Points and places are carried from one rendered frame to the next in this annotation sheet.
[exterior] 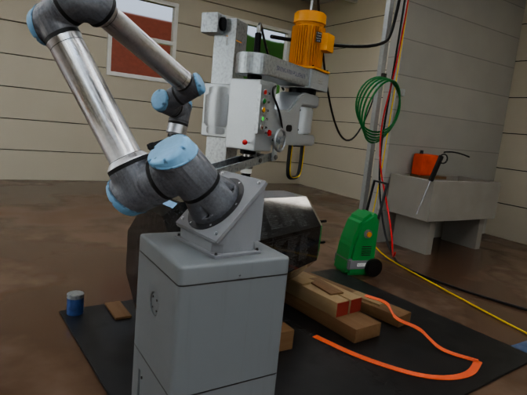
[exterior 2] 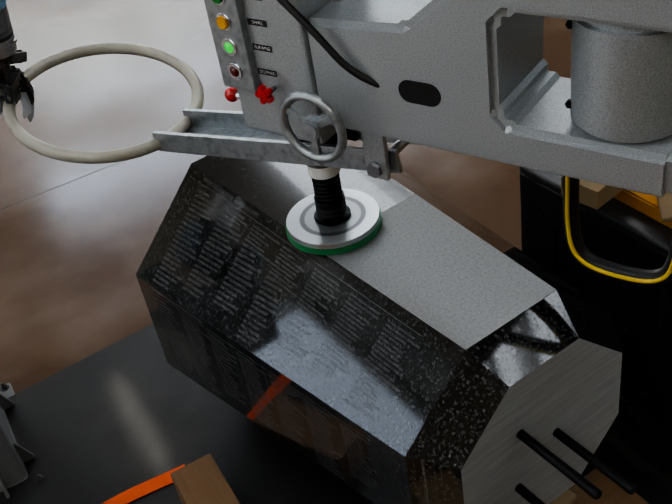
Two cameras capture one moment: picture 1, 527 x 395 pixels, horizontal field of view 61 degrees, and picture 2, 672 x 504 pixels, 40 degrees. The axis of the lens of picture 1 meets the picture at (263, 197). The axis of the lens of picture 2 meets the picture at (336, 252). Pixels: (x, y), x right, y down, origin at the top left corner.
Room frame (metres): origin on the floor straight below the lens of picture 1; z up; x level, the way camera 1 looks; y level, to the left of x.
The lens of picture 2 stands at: (3.11, -1.56, 2.06)
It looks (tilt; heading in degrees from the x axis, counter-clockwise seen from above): 38 degrees down; 100
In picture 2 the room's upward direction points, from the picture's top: 10 degrees counter-clockwise
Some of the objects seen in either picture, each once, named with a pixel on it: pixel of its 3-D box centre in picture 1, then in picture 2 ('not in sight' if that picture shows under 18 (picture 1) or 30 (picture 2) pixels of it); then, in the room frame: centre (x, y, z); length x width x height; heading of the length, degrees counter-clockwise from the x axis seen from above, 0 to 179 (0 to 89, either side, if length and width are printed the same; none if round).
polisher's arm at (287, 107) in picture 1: (282, 124); (476, 63); (3.16, -0.08, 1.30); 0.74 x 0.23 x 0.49; 150
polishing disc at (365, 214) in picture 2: not in sight; (333, 217); (2.83, 0.13, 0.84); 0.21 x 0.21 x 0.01
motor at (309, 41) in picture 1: (309, 42); not in sight; (3.39, -0.22, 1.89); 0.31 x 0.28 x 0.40; 60
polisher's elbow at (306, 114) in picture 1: (299, 120); (632, 60); (3.40, -0.21, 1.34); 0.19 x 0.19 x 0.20
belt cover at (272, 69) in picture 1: (282, 76); not in sight; (3.13, -0.05, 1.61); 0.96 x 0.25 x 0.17; 150
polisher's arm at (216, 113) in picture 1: (246, 113); not in sight; (3.60, 0.20, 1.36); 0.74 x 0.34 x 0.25; 64
